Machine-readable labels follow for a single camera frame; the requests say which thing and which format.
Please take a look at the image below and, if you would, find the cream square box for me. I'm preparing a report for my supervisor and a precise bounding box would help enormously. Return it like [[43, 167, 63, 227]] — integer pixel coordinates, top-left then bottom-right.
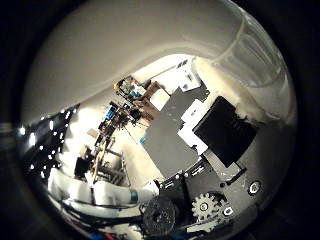
[[149, 88, 172, 112]]

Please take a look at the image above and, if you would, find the cluttered wooden shelf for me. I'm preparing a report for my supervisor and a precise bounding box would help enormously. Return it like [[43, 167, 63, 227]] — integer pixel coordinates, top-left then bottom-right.
[[113, 75, 158, 118]]

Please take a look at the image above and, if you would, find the cluttered equipment rack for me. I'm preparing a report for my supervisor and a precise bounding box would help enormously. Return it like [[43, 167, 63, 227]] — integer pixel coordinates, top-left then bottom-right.
[[94, 101, 141, 135]]

